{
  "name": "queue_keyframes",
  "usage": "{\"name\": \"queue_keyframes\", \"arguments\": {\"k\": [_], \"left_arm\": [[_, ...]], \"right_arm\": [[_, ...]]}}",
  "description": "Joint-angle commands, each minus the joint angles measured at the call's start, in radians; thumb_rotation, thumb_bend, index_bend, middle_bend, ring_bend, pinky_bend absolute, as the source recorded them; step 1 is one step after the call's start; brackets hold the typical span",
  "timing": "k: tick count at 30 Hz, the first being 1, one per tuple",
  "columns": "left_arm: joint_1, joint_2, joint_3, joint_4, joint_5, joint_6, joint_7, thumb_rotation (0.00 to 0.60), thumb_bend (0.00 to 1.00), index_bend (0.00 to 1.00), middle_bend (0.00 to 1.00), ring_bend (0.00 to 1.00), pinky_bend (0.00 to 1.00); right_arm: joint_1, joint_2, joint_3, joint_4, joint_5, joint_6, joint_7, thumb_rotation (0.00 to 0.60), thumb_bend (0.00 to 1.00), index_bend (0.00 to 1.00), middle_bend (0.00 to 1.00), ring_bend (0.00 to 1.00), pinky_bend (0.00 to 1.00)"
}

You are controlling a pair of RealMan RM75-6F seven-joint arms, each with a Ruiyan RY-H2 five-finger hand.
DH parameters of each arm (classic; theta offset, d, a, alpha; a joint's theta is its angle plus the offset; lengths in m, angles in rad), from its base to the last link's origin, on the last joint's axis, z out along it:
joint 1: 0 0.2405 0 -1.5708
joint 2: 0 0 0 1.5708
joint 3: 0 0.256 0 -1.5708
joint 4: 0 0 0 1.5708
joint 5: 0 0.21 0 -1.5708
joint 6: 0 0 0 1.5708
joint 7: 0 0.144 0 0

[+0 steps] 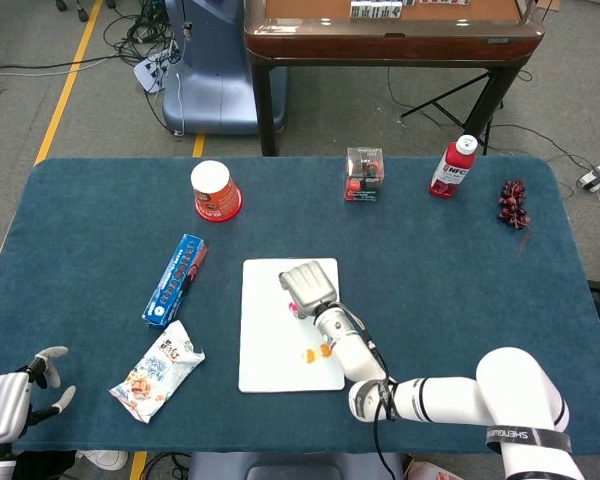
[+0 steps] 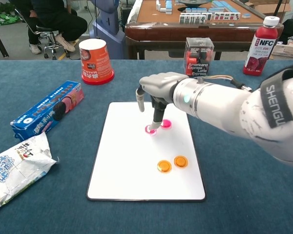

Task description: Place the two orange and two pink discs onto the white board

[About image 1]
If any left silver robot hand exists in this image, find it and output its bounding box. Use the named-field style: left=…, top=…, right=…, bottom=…
left=0, top=345, right=77, bottom=444

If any brown mahjong table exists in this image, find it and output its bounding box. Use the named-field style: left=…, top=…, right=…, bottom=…
left=243, top=0, right=546, bottom=157

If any standing mahjong tile row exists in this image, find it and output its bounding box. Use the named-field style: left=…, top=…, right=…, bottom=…
left=349, top=0, right=404, bottom=20

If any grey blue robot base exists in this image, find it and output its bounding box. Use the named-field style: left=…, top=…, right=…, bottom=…
left=187, top=451, right=404, bottom=480

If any black cable bundle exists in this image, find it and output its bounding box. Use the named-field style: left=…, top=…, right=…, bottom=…
left=102, top=0, right=181, bottom=69

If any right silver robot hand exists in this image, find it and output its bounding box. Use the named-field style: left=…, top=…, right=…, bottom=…
left=278, top=261, right=341, bottom=321

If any red instant noodle cup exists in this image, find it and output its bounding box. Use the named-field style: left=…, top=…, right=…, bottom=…
left=190, top=160, right=243, bottom=223

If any white power strip with plugs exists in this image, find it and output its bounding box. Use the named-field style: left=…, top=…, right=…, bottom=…
left=132, top=47, right=179, bottom=95

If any white sneaker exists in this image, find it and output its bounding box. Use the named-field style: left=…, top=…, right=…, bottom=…
left=76, top=449, right=130, bottom=472

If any red NFC juice bottle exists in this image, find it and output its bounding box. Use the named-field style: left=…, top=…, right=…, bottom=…
left=428, top=134, right=478, bottom=199

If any blue machine base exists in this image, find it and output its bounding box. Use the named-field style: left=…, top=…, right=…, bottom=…
left=161, top=0, right=290, bottom=136

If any dark red grape bunch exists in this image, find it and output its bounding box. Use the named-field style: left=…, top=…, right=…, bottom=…
left=496, top=179, right=532, bottom=231

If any white snack bag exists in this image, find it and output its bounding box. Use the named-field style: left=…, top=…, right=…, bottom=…
left=108, top=319, right=207, bottom=424

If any blue table cloth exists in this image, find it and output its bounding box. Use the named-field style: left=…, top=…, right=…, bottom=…
left=0, top=156, right=600, bottom=456

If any white rectangular board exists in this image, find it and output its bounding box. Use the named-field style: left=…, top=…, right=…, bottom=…
left=237, top=257, right=347, bottom=394

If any blue cookie box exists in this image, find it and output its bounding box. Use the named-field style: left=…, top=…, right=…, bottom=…
left=141, top=232, right=209, bottom=330

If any red white carton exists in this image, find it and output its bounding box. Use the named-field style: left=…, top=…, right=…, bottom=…
left=404, top=459, right=465, bottom=480

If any clear coffee capsule box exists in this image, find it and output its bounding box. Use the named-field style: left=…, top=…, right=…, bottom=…
left=343, top=146, right=385, bottom=204

